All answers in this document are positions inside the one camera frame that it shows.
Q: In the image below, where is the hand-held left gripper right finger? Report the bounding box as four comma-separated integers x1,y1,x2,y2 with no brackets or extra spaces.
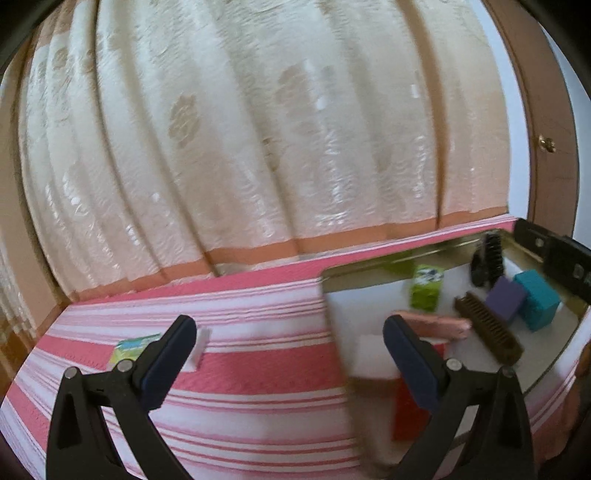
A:
383,315,539,480

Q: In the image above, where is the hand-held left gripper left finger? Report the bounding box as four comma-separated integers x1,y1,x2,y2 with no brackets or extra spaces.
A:
45,315,197,480

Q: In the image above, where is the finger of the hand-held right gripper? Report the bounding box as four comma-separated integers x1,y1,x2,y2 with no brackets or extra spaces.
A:
514,218,591,305

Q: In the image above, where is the teal block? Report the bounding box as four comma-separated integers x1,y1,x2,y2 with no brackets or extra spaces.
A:
512,270,561,332

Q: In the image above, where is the pink framed box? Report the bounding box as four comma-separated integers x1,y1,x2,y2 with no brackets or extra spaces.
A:
397,311,472,342

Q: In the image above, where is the red building block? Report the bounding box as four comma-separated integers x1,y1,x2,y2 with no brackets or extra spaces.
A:
392,381,432,443

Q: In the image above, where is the gold rectangular tin box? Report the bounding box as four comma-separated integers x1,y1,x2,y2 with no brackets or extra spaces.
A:
320,226,591,478

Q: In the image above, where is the purple block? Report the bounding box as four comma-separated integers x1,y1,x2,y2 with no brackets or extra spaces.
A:
485,276,527,324

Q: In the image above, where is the green building block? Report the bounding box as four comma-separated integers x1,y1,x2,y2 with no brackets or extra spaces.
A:
410,264,445,311

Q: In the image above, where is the brown comb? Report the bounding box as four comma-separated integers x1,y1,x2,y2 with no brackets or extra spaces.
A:
454,292,525,367

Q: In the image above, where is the white charger plug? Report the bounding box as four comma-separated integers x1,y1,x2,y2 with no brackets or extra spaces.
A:
185,325,213,372

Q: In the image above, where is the green and white packet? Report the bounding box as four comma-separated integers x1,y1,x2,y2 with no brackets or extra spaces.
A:
110,333,162,370

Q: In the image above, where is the white paper liner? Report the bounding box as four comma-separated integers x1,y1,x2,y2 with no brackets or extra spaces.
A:
330,258,583,384

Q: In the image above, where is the pink striped bedspread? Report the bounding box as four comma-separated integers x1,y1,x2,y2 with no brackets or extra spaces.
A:
0,215,578,480

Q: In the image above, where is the cream curtain with gold bands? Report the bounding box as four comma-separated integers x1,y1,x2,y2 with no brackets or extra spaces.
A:
0,249,47,365

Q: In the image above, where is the brown wooden door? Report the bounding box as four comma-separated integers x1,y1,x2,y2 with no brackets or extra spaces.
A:
487,0,583,241

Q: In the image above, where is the cream floral curtain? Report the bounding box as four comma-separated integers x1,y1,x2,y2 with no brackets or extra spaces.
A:
16,0,513,301

